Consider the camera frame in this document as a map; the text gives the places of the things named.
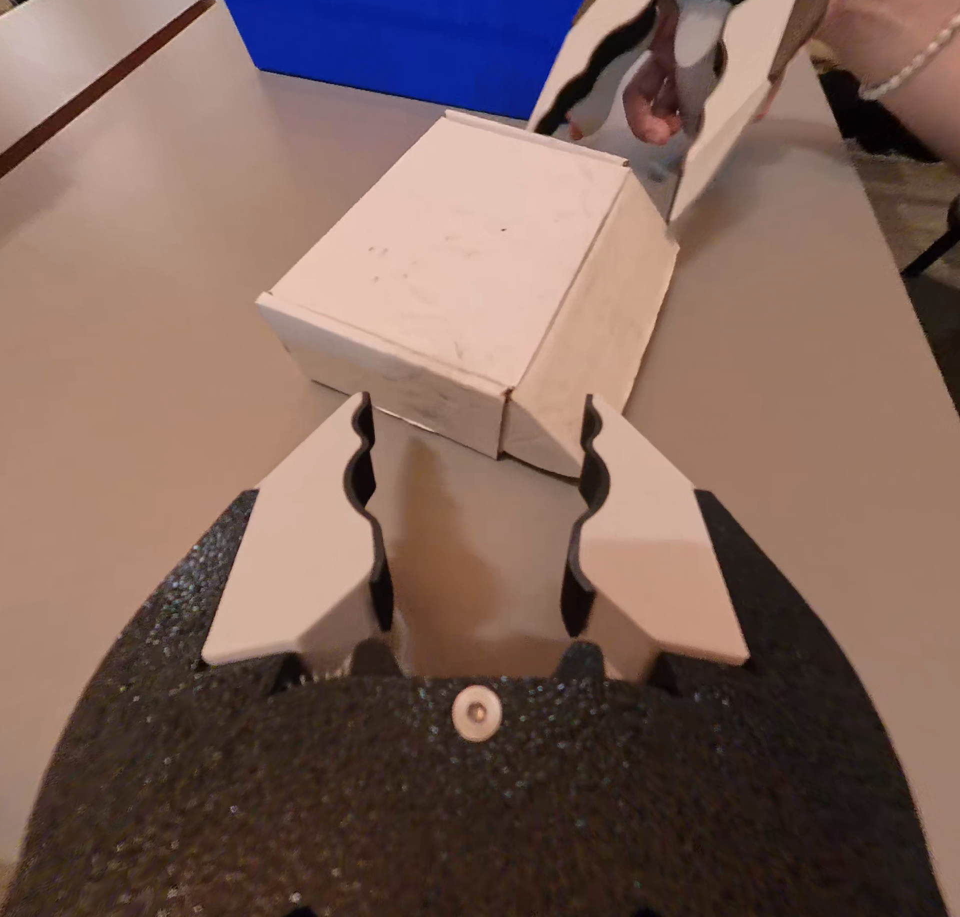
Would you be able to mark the person's right forearm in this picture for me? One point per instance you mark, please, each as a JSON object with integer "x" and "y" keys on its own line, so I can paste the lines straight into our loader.
{"x": 900, "y": 32}

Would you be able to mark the blue plastic bin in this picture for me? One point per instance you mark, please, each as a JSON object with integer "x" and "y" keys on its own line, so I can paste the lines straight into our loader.
{"x": 375, "y": 17}

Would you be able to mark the person's right hand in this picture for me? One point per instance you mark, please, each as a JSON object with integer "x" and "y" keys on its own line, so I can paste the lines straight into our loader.
{"x": 652, "y": 107}

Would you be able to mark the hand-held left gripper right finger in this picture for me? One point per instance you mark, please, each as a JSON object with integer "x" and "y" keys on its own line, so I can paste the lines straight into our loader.
{"x": 660, "y": 557}

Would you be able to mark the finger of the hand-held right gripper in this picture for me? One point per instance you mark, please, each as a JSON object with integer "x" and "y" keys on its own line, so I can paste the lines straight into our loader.
{"x": 742, "y": 69}
{"x": 600, "y": 9}

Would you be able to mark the white cardboard mailer box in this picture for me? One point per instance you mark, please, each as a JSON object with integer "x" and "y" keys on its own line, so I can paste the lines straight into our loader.
{"x": 450, "y": 257}

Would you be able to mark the black chair base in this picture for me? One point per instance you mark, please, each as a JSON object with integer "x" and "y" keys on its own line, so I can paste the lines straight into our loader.
{"x": 934, "y": 246}

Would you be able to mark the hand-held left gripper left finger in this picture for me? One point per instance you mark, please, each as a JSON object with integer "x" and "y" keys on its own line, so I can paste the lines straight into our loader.
{"x": 300, "y": 557}

